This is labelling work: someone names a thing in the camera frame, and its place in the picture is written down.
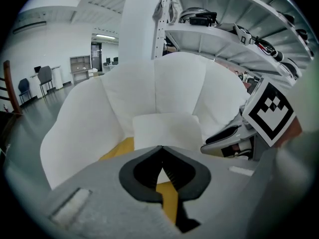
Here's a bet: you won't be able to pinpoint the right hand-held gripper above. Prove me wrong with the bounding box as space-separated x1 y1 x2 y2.
200 75 299 161

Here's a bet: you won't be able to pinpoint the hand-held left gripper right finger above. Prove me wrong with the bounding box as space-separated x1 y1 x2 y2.
161 145 260 239

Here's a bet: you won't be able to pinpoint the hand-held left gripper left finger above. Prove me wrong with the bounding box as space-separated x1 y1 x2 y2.
46 145 190 239

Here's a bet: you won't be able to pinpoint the person's right forearm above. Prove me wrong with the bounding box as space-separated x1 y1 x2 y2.
279 116 304 148

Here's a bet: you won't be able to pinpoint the yellow cushion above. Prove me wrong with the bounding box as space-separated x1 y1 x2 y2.
99 136 180 225

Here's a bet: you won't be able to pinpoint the black and white headset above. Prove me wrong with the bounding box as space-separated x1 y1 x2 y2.
254 37 285 62

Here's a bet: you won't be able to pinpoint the white metal shelving rack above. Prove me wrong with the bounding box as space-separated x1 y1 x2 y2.
151 0 316 84

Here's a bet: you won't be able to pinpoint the white table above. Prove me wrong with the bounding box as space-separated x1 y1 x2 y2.
30 65 63 91

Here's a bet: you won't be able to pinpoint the grey open cabinet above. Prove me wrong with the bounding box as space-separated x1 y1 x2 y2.
69 55 92 85

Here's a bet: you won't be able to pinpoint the white round headset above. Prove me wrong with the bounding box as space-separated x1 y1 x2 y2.
178 7 208 23

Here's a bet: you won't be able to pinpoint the light grey chair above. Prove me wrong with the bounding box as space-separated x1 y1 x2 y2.
37 65 54 97

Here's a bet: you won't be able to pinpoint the dark grey chair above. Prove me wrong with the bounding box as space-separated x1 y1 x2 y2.
17 78 32 105

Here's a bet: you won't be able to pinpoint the dark door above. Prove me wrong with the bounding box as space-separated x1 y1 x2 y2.
90 42 103 72

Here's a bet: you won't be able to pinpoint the brown wooden chair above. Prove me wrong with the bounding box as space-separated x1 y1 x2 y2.
0 60 23 116

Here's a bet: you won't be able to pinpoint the ceiling light strip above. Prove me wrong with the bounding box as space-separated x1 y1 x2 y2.
95 33 117 40

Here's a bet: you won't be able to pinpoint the white headset with black strap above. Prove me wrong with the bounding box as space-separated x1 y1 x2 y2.
233 23 255 46

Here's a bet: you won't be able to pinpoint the black camera device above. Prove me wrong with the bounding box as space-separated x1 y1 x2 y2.
188 11 217 26

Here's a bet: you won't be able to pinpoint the grey hanging strap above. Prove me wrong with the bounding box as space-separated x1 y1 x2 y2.
153 0 163 22
167 0 179 25

